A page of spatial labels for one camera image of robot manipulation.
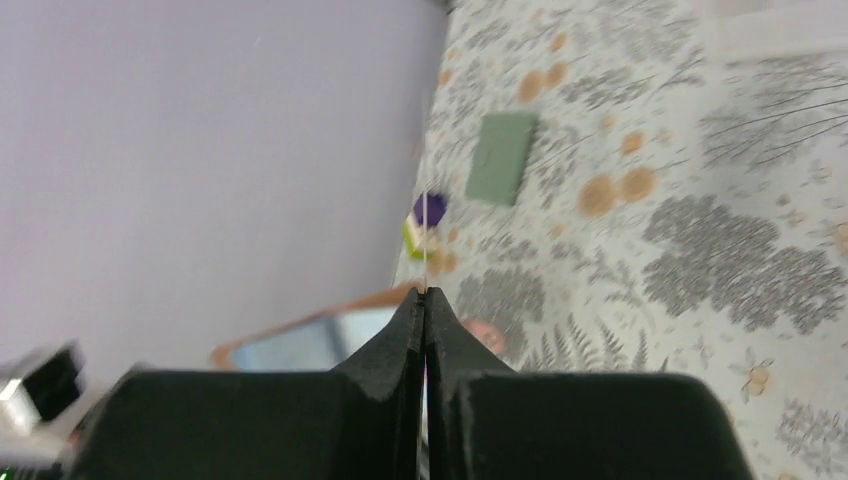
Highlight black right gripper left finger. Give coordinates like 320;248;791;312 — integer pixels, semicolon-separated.
67;289;424;480

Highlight floral tablecloth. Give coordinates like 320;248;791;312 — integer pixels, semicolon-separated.
394;1;847;479

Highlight purple white green block stack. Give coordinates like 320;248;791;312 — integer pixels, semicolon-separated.
401;193;447;260

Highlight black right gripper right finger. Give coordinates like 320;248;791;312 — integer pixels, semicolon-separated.
424;287;753;479

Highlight white two-compartment plastic bin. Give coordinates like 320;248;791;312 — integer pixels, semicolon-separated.
693;0;847;64

